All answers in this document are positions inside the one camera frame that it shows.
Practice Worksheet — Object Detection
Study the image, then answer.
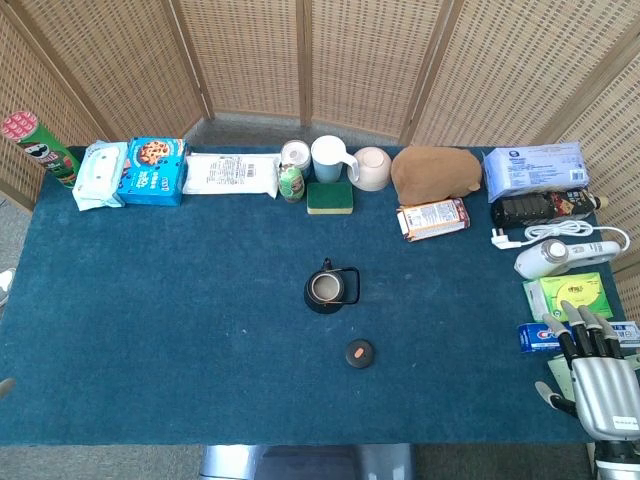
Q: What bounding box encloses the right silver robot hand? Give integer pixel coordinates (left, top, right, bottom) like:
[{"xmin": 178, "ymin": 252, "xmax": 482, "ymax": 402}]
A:
[{"xmin": 534, "ymin": 299, "xmax": 640, "ymax": 444}]

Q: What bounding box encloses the black teapot lid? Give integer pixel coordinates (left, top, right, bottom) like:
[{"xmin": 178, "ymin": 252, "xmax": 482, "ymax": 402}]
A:
[{"xmin": 344, "ymin": 338, "xmax": 376, "ymax": 370}]

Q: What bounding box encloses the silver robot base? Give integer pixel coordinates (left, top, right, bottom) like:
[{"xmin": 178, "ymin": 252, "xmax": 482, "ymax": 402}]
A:
[{"xmin": 198, "ymin": 443, "xmax": 416, "ymax": 480}]

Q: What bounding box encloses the black teapot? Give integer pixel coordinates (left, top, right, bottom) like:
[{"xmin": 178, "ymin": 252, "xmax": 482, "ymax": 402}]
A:
[{"xmin": 303, "ymin": 257, "xmax": 361, "ymax": 315}]

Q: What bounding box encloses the blue Crest toothpaste box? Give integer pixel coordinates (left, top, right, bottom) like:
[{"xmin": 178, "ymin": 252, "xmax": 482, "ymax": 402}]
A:
[{"xmin": 517, "ymin": 319, "xmax": 640, "ymax": 355}]

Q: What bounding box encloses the green yellow tea box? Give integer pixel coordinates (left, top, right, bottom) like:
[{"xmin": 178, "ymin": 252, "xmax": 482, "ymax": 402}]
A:
[{"xmin": 522, "ymin": 272, "xmax": 614, "ymax": 324}]

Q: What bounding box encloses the white shoe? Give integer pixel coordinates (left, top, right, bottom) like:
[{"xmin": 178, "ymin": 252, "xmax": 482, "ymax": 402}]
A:
[{"xmin": 0, "ymin": 268, "xmax": 17, "ymax": 307}]

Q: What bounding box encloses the white handheld electric device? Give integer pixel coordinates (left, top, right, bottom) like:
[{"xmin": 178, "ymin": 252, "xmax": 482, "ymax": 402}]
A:
[{"xmin": 514, "ymin": 238, "xmax": 622, "ymax": 280}]

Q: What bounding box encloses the dark blue table cloth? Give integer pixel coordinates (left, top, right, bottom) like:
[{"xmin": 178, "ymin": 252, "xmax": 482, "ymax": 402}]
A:
[{"xmin": 0, "ymin": 144, "xmax": 640, "ymax": 447}]

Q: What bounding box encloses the dark snack bag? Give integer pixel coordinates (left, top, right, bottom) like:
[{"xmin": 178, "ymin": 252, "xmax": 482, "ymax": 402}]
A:
[{"xmin": 490, "ymin": 188, "xmax": 610, "ymax": 230}]

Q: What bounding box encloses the lilac tissue pack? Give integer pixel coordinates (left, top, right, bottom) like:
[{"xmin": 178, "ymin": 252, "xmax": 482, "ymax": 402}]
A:
[{"xmin": 482, "ymin": 142, "xmax": 590, "ymax": 203}]

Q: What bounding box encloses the white wet wipes pack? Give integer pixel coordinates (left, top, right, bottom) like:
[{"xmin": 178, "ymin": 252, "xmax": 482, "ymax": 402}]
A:
[{"xmin": 71, "ymin": 140, "xmax": 129, "ymax": 212}]

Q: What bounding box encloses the green Pringles can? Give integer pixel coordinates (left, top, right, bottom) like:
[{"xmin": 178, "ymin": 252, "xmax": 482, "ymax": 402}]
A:
[{"xmin": 0, "ymin": 110, "xmax": 82, "ymax": 189}]

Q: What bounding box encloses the brown orange snack package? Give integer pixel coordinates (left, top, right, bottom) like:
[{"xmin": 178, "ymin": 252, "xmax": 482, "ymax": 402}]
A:
[{"xmin": 396, "ymin": 197, "xmax": 472, "ymax": 243}]

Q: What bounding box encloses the blue cookie box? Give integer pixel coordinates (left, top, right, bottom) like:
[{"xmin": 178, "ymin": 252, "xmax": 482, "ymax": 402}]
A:
[{"xmin": 117, "ymin": 137, "xmax": 189, "ymax": 208}]

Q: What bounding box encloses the brown plush toy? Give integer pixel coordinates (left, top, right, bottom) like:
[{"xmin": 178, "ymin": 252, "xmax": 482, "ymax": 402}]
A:
[{"xmin": 390, "ymin": 144, "xmax": 484, "ymax": 207}]

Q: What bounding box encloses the white plastic package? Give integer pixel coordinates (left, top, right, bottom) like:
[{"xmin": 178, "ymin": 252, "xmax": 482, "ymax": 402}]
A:
[{"xmin": 181, "ymin": 152, "xmax": 281, "ymax": 200}]

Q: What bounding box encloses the cream ceramic cup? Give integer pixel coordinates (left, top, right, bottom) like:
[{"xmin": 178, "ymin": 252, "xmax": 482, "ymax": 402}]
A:
[{"xmin": 352, "ymin": 146, "xmax": 393, "ymax": 192}]

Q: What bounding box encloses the green yellow sponge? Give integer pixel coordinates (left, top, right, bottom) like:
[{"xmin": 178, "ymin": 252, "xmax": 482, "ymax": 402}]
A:
[{"xmin": 306, "ymin": 181, "xmax": 355, "ymax": 216}]

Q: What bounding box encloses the small green bottle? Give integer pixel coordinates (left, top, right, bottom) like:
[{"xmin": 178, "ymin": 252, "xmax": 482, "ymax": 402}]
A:
[{"xmin": 278, "ymin": 163, "xmax": 305, "ymax": 204}]

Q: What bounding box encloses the bamboo folding screen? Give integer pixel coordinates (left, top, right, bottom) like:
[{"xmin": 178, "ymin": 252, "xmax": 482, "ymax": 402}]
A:
[{"xmin": 0, "ymin": 0, "xmax": 640, "ymax": 324}]

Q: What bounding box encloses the white power cable with plug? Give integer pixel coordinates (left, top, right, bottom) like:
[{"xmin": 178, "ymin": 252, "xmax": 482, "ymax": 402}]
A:
[{"xmin": 490, "ymin": 220, "xmax": 632, "ymax": 261}]

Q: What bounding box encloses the light blue cup white handle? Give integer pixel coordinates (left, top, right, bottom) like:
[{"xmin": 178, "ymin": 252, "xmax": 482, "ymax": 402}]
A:
[{"xmin": 310, "ymin": 135, "xmax": 362, "ymax": 184}]

